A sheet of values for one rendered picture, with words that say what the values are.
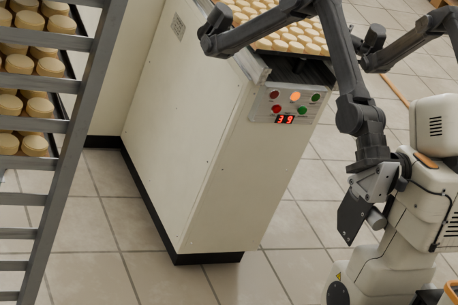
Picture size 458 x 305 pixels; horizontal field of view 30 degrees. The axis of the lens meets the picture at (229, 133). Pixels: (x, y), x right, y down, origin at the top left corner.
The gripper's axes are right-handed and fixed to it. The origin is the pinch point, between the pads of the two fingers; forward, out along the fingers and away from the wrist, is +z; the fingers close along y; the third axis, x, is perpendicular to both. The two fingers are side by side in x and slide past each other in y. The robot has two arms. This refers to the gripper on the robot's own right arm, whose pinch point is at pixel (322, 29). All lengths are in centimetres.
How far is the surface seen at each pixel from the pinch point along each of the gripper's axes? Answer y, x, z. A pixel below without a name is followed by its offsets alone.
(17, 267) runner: -22, 150, 21
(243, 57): -7.8, 33.5, 15.6
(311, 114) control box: -20.1, 23.0, -10.7
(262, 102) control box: -16.9, 37.9, 3.8
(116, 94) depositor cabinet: -63, -6, 65
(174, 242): -84, 34, 14
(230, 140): -35, 38, 9
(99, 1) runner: 41, 152, 20
